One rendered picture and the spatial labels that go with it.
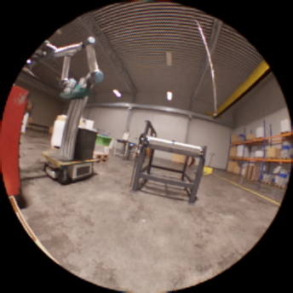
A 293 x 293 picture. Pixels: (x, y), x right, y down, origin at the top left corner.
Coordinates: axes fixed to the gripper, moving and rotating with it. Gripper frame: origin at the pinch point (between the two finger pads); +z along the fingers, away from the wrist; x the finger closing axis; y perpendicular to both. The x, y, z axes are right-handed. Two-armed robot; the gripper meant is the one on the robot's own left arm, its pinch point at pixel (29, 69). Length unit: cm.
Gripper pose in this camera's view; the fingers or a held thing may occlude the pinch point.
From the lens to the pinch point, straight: 139.3
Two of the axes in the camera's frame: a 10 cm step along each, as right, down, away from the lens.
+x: 7.5, 2.1, 6.3
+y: 5.7, 2.7, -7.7
